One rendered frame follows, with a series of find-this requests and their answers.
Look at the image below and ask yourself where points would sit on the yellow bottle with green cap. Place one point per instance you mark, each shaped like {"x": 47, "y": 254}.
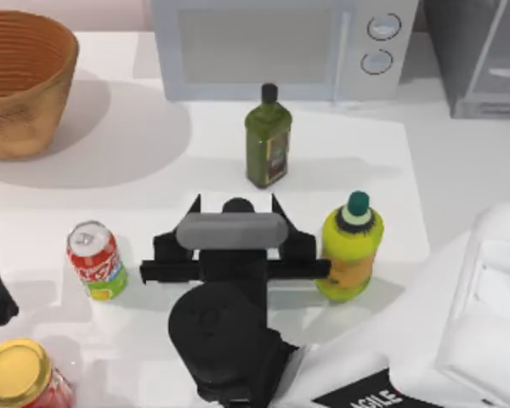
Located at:
{"x": 350, "y": 255}

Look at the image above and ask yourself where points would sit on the red and white can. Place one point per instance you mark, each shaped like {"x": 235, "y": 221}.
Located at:
{"x": 98, "y": 263}

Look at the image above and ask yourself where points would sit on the dark green bottle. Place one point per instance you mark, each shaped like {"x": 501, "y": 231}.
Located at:
{"x": 263, "y": 140}

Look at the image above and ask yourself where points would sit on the red jar with yellow lid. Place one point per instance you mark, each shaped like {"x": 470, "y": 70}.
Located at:
{"x": 17, "y": 374}

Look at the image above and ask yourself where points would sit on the round microwave knob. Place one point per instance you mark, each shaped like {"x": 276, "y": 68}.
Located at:
{"x": 384, "y": 25}
{"x": 377, "y": 62}

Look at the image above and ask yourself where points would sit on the brown woven basket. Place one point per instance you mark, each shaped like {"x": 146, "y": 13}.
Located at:
{"x": 21, "y": 106}

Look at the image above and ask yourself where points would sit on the pale microwave oven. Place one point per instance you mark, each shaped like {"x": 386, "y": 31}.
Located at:
{"x": 255, "y": 47}

